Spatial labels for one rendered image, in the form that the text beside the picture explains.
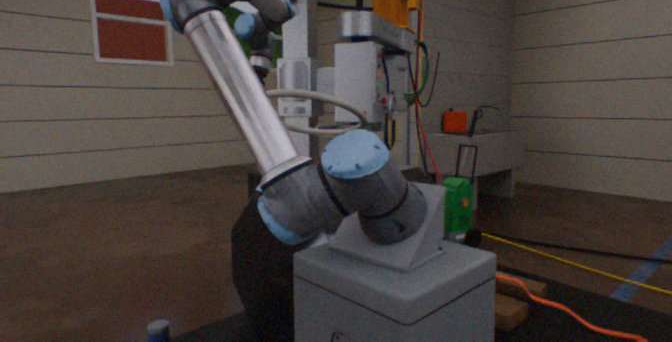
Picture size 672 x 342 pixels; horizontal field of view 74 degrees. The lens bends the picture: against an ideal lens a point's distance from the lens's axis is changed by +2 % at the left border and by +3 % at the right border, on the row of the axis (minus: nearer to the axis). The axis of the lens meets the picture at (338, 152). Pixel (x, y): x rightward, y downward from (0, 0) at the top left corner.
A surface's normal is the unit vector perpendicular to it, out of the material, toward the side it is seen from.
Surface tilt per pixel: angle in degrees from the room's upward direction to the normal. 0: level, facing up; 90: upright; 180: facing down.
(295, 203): 82
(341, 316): 90
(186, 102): 90
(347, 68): 90
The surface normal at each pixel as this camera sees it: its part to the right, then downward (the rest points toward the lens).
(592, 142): -0.72, 0.09
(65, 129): 0.69, 0.08
